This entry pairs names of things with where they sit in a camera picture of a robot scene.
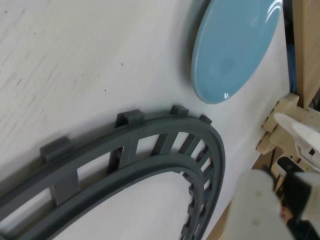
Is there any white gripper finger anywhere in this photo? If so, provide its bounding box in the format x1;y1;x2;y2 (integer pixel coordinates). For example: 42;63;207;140
228;168;296;240
273;112;320;173

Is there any blue round dish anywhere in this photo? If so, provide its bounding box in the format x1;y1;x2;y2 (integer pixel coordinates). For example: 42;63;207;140
191;0;285;105

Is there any brown wooden board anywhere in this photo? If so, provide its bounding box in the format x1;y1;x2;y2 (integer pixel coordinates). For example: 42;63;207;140
291;0;320;107

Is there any grey circular toy train track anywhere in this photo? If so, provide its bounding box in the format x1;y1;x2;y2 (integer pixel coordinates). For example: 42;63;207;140
0;104;226;240

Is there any beige plywood bracket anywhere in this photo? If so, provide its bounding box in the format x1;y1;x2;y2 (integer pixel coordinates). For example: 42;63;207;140
254;93;320;157

